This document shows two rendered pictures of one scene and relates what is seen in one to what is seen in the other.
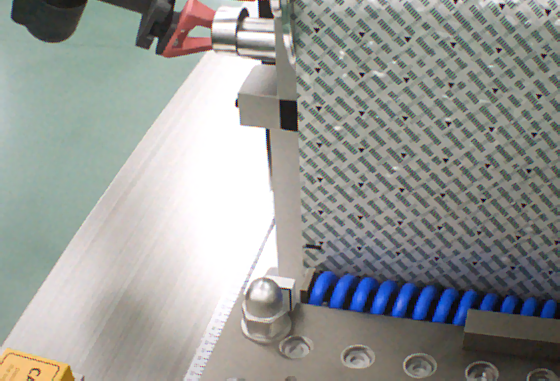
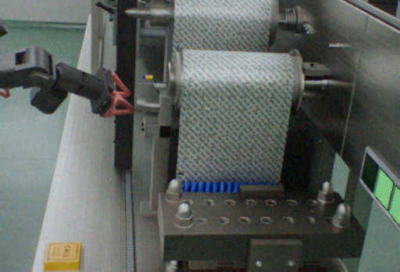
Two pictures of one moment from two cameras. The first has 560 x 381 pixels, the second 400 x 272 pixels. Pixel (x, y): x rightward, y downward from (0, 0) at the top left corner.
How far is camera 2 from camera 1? 0.68 m
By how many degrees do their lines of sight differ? 26
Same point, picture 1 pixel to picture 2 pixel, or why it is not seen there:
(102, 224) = (58, 198)
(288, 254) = (156, 188)
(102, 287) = (73, 219)
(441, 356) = (235, 199)
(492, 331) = (250, 189)
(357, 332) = (205, 197)
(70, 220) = not seen: outside the picture
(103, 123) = not seen: outside the picture
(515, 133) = (249, 123)
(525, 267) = (253, 171)
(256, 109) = (151, 130)
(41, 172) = not seen: outside the picture
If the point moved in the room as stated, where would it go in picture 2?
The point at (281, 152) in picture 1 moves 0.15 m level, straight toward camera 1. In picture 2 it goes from (157, 146) to (183, 177)
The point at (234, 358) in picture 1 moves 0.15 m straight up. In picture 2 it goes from (169, 208) to (173, 141)
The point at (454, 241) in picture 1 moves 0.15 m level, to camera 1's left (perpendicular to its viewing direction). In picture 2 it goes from (229, 164) to (166, 173)
